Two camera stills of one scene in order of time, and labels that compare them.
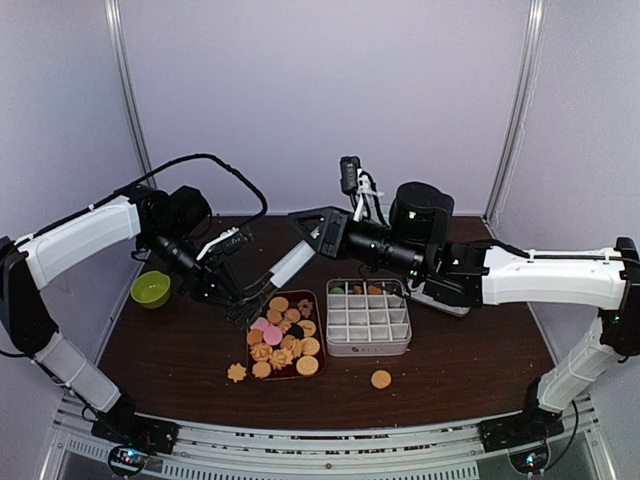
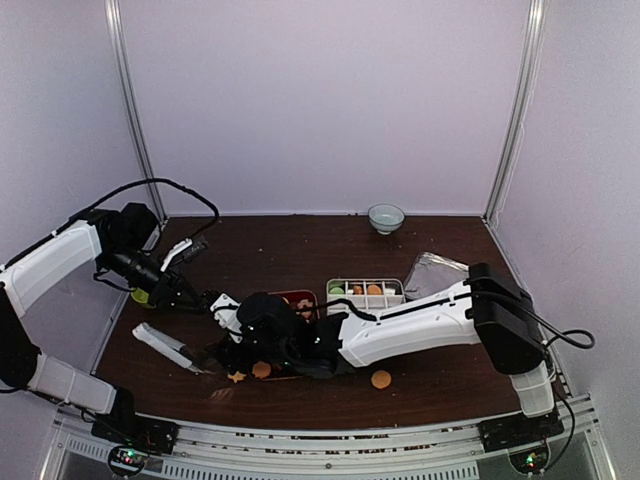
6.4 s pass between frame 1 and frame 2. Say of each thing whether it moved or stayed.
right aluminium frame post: stayed
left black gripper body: moved
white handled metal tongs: moved
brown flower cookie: stayed
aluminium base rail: stayed
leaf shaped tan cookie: stayed
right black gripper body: moved
